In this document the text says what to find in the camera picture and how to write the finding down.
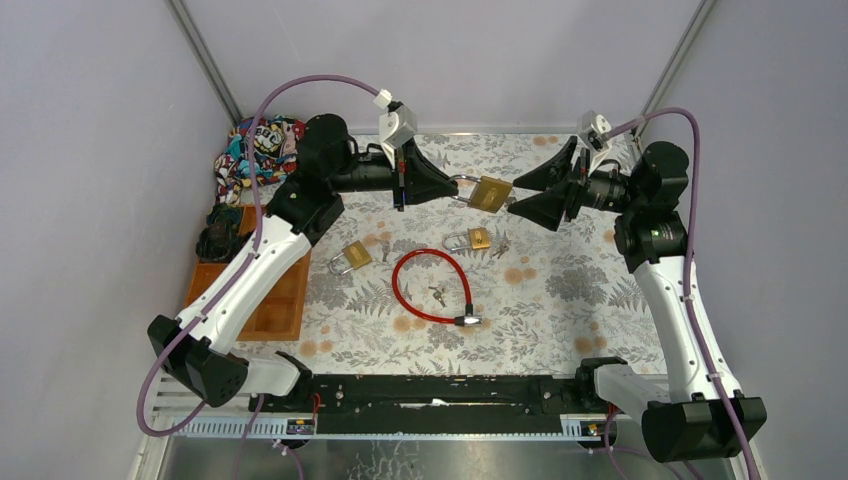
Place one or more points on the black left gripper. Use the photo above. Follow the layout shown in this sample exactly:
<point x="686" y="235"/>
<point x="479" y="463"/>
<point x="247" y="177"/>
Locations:
<point x="401" y="179"/>

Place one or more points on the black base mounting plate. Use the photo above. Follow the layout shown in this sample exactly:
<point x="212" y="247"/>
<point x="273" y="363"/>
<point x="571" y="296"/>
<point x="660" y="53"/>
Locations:
<point x="439" y="405"/>

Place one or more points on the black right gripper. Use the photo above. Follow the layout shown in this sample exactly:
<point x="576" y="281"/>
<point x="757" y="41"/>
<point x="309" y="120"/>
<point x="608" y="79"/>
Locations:
<point x="546" y="208"/>

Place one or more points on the colourful comic print cloth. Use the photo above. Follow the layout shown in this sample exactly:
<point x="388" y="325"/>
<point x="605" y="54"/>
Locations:
<point x="275" y="152"/>

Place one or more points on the aluminium frame rail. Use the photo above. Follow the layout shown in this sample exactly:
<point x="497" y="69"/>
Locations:
<point x="204" y="58"/>

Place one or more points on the floral patterned table mat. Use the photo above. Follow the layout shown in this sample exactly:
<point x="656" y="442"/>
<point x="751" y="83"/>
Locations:
<point x="554" y="299"/>

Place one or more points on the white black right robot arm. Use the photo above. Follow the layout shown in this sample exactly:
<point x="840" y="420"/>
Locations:
<point x="703" y="412"/>

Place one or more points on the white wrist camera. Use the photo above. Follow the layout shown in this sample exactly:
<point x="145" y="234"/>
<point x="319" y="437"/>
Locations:
<point x="396" y="126"/>
<point x="594" y="132"/>

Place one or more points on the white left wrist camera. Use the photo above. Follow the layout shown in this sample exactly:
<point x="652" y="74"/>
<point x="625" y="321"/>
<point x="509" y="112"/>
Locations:
<point x="396" y="126"/>

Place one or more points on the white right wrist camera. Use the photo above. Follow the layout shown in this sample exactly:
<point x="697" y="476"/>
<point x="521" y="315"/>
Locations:
<point x="594" y="132"/>

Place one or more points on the silver keys of cable lock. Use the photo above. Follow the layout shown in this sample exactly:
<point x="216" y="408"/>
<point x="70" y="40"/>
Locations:
<point x="439" y="294"/>

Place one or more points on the brass padlock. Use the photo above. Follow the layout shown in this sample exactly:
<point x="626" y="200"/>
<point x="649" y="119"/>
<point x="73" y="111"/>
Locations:
<point x="489" y="194"/>
<point x="352" y="257"/>
<point x="472" y="240"/>

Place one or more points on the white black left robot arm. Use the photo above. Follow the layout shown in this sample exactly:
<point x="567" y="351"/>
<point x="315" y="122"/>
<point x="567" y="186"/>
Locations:
<point x="197" y="347"/>

